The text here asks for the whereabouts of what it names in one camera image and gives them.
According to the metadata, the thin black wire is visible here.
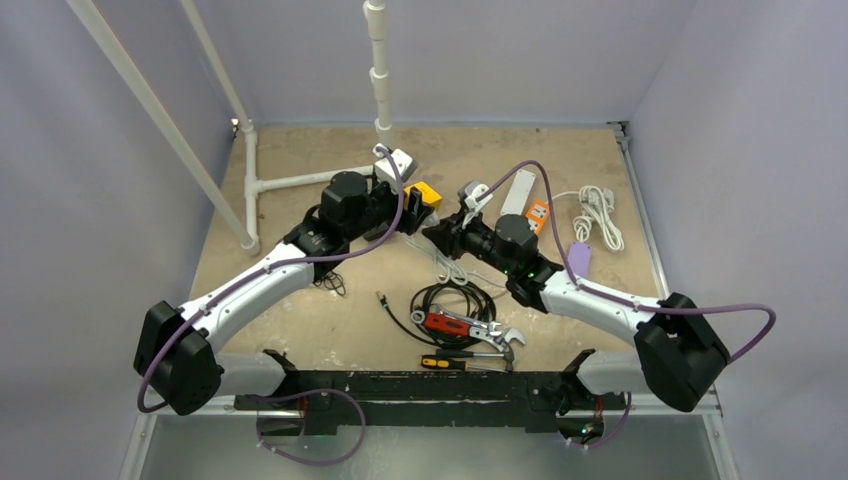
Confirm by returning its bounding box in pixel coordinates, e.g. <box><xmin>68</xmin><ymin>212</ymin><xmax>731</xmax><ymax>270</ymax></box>
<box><xmin>314</xmin><ymin>271</ymin><xmax>348</xmax><ymax>298</ymax></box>

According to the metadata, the purple cable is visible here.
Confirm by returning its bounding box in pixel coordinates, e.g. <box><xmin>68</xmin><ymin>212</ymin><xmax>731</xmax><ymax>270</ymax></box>
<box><xmin>473</xmin><ymin>160</ymin><xmax>778</xmax><ymax>364</ymax></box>
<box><xmin>136</xmin><ymin>144</ymin><xmax>407</xmax><ymax>415</ymax></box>

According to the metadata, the yellow cube socket adapter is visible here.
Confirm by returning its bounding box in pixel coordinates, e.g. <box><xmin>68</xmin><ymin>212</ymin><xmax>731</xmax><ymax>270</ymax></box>
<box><xmin>404</xmin><ymin>181</ymin><xmax>443</xmax><ymax>211</ymax></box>

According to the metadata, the red adjustable wrench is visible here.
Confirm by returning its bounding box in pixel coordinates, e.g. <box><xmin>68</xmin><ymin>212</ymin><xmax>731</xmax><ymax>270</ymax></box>
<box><xmin>410</xmin><ymin>304</ymin><xmax>526</xmax><ymax>352</ymax></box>

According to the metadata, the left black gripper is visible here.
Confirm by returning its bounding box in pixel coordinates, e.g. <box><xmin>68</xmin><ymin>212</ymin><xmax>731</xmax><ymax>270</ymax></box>
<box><xmin>345</xmin><ymin>175</ymin><xmax>432</xmax><ymax>243</ymax></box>

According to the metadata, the purple power strip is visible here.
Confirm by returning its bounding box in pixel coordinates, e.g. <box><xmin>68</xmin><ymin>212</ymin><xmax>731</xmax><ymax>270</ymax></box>
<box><xmin>567</xmin><ymin>241</ymin><xmax>593</xmax><ymax>278</ymax></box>

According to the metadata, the white cord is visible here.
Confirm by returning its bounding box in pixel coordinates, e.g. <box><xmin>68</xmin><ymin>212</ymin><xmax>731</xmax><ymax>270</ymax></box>
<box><xmin>546</xmin><ymin>185</ymin><xmax>626</xmax><ymax>253</ymax></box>

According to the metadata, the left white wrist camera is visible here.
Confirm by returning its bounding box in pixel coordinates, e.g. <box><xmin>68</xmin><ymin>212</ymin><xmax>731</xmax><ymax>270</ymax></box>
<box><xmin>372</xmin><ymin>143</ymin><xmax>419</xmax><ymax>192</ymax></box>

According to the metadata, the white power strip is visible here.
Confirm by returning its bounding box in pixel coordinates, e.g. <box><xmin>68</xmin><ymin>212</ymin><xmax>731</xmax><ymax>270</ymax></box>
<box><xmin>500</xmin><ymin>169</ymin><xmax>536</xmax><ymax>216</ymax></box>

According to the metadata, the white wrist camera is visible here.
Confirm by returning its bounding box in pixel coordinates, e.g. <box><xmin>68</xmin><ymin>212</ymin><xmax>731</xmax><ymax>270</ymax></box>
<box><xmin>372</xmin><ymin>143</ymin><xmax>419</xmax><ymax>192</ymax></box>
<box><xmin>458</xmin><ymin>180</ymin><xmax>491</xmax><ymax>229</ymax></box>

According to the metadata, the orange power strip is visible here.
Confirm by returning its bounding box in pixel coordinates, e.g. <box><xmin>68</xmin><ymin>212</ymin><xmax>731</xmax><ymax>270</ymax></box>
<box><xmin>524</xmin><ymin>200</ymin><xmax>550</xmax><ymax>235</ymax></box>

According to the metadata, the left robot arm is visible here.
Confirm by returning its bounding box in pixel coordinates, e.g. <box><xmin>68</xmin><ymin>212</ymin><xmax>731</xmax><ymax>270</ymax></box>
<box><xmin>133</xmin><ymin>172</ymin><xmax>437</xmax><ymax>415</ymax></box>

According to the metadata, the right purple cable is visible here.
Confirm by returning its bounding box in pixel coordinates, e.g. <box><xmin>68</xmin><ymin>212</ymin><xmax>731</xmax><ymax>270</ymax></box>
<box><xmin>473</xmin><ymin>160</ymin><xmax>778</xmax><ymax>364</ymax></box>

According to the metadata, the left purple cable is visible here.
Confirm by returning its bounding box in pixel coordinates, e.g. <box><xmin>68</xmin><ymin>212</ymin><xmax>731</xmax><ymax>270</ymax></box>
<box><xmin>136</xmin><ymin>144</ymin><xmax>407</xmax><ymax>415</ymax></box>

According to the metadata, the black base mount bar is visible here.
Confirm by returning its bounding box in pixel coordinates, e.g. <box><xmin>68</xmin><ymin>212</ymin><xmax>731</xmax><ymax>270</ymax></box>
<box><xmin>234</xmin><ymin>356</ymin><xmax>627</xmax><ymax>436</ymax></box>

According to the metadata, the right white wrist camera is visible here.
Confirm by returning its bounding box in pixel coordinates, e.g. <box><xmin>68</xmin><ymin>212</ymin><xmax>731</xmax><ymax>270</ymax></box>
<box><xmin>458</xmin><ymin>180</ymin><xmax>491</xmax><ymax>229</ymax></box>

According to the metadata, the small claw hammer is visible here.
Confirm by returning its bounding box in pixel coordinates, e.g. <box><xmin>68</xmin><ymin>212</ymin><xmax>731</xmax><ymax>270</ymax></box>
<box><xmin>436</xmin><ymin>349</ymin><xmax>515</xmax><ymax>372</ymax></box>

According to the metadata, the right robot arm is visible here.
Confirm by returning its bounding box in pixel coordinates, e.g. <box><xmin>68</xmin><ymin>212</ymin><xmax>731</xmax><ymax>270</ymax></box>
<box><xmin>422</xmin><ymin>214</ymin><xmax>730</xmax><ymax>412</ymax></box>

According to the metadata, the black coiled cable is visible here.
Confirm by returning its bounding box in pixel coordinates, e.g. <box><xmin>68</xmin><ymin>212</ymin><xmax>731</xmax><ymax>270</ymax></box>
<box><xmin>376</xmin><ymin>278</ymin><xmax>498</xmax><ymax>349</ymax></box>

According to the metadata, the white PVC pipe frame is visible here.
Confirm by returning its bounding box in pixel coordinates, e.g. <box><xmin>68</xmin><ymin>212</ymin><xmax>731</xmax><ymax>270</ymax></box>
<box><xmin>67</xmin><ymin>1</ymin><xmax>394</xmax><ymax>255</ymax></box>

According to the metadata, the aluminium rail frame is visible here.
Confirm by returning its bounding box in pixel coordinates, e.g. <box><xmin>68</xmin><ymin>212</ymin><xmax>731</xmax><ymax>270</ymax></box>
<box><xmin>137</xmin><ymin>121</ymin><xmax>725</xmax><ymax>419</ymax></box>

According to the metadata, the yellow black screwdriver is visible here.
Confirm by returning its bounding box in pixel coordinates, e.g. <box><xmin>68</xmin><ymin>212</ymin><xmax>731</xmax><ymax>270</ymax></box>
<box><xmin>419</xmin><ymin>355</ymin><xmax>505</xmax><ymax>373</ymax></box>

